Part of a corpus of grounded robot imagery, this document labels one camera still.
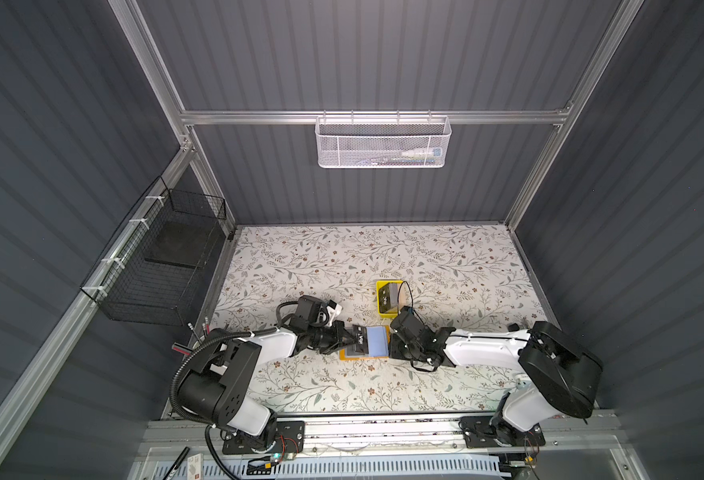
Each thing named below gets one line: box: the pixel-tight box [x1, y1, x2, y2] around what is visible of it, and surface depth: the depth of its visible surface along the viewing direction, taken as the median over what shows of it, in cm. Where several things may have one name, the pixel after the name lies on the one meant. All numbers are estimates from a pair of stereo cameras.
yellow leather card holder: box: [339, 325, 391, 360], surface depth 88 cm
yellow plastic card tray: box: [376, 280, 404, 319], surface depth 98 cm
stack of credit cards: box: [379, 282, 399, 313], surface depth 98 cm
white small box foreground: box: [186, 453, 204, 480], surface depth 71 cm
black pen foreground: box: [162, 446, 190, 480], surface depth 71 cm
